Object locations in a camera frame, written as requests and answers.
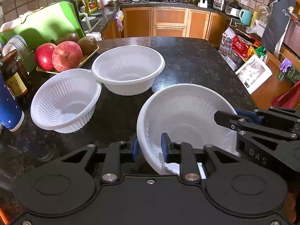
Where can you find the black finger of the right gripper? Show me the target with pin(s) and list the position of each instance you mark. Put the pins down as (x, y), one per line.
(229, 120)

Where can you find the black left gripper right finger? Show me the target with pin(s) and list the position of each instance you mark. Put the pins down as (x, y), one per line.
(181, 153)

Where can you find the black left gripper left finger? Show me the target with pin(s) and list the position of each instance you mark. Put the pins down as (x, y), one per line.
(117, 154)

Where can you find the white ribbed plastic bowl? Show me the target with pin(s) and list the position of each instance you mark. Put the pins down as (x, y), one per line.
(186, 113)

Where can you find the white window box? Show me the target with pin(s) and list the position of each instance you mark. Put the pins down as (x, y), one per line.
(253, 73)

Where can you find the white plastic bowl middle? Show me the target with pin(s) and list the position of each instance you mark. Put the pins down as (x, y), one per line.
(66, 102)

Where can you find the white plastic bowl far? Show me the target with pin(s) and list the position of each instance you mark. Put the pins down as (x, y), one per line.
(128, 70)

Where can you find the teal electric kettle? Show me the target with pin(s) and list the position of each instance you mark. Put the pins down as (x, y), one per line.
(245, 17)

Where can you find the blue paper cup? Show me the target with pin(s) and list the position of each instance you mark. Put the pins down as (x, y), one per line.
(11, 116)

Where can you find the fruit tray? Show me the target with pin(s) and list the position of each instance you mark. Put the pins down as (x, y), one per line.
(85, 59)

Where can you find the dark hanging apron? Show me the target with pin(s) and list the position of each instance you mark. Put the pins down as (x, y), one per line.
(277, 24)

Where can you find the red yellow apple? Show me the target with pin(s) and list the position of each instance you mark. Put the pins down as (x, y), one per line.
(67, 55)

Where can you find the kiwi fruit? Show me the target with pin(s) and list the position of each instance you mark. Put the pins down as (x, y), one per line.
(88, 44)

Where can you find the brown glass jar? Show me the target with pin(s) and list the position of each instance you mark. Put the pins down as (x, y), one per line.
(15, 74)

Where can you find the green cutting board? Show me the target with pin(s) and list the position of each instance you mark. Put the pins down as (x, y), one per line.
(49, 23)

